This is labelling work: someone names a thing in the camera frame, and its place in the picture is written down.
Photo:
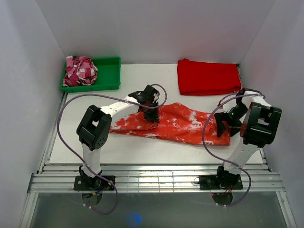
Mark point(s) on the folded red trousers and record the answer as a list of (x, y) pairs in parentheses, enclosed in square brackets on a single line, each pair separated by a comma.
[(202, 78)]

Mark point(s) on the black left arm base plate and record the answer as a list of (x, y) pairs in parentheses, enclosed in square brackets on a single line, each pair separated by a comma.
[(93, 184)]

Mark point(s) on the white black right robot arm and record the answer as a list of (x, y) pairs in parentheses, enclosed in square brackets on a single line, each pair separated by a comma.
[(256, 121)]

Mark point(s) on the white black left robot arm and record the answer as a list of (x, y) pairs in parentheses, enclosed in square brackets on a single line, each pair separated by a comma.
[(95, 125)]

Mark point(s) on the aluminium table frame rail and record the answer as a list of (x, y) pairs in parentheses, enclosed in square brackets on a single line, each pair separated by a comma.
[(166, 167)]

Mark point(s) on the pink camouflage garment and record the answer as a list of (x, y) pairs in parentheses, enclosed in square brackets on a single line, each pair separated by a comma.
[(79, 71)]

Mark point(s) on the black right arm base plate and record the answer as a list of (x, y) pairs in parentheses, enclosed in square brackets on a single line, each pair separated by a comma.
[(213, 182)]

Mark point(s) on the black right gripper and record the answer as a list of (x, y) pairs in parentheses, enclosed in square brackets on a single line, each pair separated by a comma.
[(220, 117)]

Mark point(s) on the red white tie-dye trousers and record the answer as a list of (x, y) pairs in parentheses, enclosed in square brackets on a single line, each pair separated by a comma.
[(178, 123)]

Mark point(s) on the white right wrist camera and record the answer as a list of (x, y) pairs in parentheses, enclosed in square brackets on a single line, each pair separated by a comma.
[(223, 107)]

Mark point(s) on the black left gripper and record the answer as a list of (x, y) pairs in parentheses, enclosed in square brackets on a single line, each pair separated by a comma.
[(154, 118)]

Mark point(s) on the green plastic bin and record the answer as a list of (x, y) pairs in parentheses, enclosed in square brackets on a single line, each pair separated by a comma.
[(108, 77)]

